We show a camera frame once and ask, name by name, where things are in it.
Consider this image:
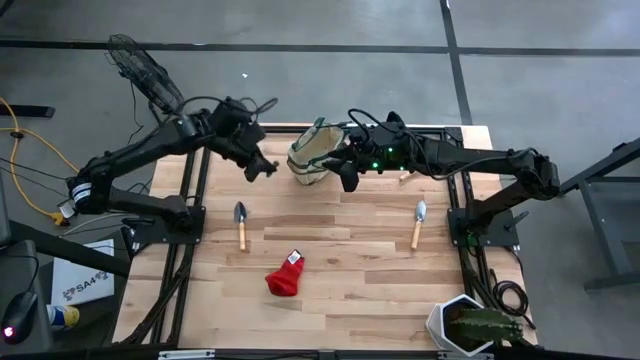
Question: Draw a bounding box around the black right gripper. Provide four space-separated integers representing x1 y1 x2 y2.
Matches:
323 130 374 193

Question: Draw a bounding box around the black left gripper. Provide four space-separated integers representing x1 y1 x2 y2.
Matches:
224 117 279 182

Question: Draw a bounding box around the beige green-trimmed gardening bag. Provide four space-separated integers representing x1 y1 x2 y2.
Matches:
286 117 349 187

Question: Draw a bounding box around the dark-blade trowel wooden handle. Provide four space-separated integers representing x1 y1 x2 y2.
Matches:
233 200 250 253

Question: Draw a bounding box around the silver-blade trowel wooden handle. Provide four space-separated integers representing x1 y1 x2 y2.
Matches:
409 199 429 251

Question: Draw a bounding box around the red knit garden glove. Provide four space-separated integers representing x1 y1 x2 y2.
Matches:
264 248 306 298

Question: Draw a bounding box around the black floor fan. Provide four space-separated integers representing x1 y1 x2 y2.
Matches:
105 33 187 119

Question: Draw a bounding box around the white angular plant pot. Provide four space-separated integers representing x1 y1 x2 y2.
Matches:
424 293 506 359

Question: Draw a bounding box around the silver aluminium bar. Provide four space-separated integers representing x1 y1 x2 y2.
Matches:
158 349 216 360
437 351 495 360

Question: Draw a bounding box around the green cactus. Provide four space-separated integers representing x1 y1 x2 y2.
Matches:
448 307 525 346

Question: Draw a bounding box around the white printed cardboard box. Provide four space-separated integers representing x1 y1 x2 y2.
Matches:
51 238 116 307

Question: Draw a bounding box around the black metal floor bar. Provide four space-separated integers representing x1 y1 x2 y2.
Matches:
0 104 56 120

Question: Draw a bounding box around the yellow blue bottle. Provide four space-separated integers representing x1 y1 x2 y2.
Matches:
46 303 81 331

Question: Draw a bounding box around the black desk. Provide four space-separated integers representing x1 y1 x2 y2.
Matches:
0 172 132 354

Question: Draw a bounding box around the black computer mouse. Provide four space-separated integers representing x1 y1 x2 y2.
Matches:
0 291 40 345

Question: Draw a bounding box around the white floor cable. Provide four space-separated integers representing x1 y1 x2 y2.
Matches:
62 210 142 236

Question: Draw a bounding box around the black coiled cable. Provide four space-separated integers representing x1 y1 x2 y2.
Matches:
488 268 537 331

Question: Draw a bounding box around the yellow extension cable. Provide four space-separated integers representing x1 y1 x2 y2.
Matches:
0 97 81 227

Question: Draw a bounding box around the grey metal desk frame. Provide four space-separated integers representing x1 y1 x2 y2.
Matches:
549 137 640 294

